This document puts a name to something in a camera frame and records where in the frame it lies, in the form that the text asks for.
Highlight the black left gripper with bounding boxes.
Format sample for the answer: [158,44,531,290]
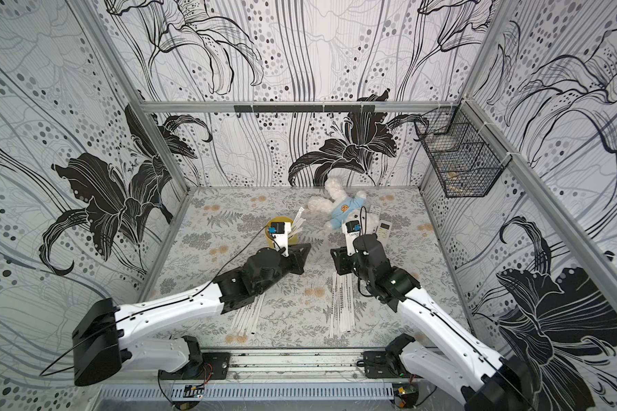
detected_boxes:
[254,242,313,294]

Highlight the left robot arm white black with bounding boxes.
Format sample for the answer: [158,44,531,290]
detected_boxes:
[72,243,311,386]

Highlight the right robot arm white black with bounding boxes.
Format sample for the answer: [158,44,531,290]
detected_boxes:
[330,235,536,410]

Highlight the bundle of wrapped straws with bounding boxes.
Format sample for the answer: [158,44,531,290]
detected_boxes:
[290,207,305,236]

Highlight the yellow metal cup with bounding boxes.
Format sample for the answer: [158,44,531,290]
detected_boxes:
[264,217,299,249]

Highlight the white remote control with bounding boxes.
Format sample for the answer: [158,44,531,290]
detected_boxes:
[376,220,392,240]

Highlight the white plush bunny toy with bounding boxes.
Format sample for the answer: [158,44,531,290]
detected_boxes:
[308,177,380,235]

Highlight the horizontal aluminium back bar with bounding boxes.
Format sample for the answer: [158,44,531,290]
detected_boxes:
[140,101,457,114]

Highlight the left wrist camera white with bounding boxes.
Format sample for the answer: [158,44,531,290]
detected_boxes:
[266,221,291,257]

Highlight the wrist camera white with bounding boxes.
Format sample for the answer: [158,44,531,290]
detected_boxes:
[342,219,362,255]
[266,221,291,257]

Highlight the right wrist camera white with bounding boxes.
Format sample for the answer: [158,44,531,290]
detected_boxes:
[342,219,362,255]

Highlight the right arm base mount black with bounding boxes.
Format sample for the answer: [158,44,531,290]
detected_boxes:
[356,333,416,379]

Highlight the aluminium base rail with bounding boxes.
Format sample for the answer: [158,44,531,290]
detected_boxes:
[194,348,495,382]

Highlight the white slotted cable duct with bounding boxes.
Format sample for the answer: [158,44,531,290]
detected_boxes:
[99,382,394,402]

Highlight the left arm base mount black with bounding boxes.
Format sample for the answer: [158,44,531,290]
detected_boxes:
[158,336,231,382]

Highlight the black wire basket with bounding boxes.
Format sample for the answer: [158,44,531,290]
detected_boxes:
[413,106,505,198]

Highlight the aluminium frame post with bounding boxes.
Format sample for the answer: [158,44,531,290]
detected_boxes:
[67,0,190,197]

